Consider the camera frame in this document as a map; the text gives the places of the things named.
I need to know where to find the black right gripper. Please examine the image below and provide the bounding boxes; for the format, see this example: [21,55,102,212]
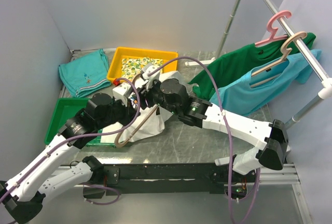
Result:
[132,77,180,115]

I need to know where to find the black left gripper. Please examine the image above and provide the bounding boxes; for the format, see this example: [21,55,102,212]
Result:
[96,95,141,129]

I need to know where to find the white daisy print t-shirt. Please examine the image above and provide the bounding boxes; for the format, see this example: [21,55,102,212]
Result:
[101,71,186,145]

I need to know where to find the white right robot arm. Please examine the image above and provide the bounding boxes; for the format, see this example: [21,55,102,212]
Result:
[145,78,288,182]

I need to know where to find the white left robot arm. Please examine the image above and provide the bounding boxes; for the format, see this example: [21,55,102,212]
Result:
[1,93,141,223]

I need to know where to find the teal folded t-shirt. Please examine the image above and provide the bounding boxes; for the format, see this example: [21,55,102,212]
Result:
[58,49,111,98]

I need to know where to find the green t-shirt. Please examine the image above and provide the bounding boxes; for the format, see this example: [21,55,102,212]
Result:
[188,32,317,100]

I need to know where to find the light blue t-shirt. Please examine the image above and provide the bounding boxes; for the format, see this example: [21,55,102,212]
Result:
[218,53,313,116]

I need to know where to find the beige hanger with shirt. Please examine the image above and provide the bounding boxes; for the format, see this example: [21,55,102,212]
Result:
[251,31,307,77]

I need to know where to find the pink hanger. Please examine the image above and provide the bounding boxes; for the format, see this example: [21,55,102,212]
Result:
[255,10,292,47]

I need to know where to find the yellow plastic tray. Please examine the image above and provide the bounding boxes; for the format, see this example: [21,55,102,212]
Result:
[106,47,178,82]

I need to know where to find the green plastic tray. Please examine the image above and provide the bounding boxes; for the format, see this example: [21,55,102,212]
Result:
[45,97,130,148]

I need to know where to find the lemon print folded cloth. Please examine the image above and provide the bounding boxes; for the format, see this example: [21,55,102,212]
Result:
[121,57,163,80]

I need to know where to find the black base beam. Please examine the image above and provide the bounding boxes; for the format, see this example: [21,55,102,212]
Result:
[92,163,259,199]

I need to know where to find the metal clothes rack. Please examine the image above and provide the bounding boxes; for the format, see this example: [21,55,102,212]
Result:
[185,0,332,167]

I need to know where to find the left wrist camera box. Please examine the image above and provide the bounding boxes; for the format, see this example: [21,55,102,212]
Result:
[113,79,133,106]

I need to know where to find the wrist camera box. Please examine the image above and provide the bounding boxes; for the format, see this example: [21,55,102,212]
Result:
[141,63,160,90]
[113,79,133,106]

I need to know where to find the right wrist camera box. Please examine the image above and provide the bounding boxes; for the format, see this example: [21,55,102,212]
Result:
[141,63,160,90]

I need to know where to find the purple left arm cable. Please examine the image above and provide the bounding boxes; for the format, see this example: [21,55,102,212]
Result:
[0,78,142,204]

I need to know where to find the aluminium rail frame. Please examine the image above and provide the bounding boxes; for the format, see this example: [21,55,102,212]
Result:
[15,49,312,224]

